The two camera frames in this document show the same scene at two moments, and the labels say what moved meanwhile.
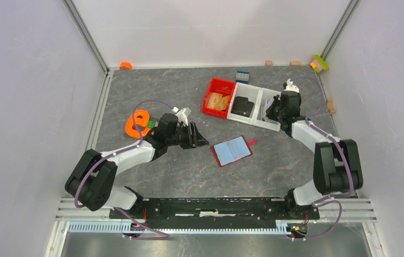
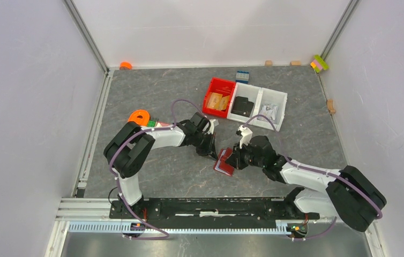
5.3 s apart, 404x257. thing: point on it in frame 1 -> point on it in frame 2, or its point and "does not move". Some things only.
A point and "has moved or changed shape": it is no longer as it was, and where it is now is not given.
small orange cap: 125,66 does not move
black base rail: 215,209 does not move
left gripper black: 193,141 -> 210,150
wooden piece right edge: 330,105 does not move
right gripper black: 269,111 -> 241,165
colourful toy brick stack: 319,63 does not move
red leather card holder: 233,150 has moved or changed shape
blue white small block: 242,76 does not move
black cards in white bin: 241,106 does not move
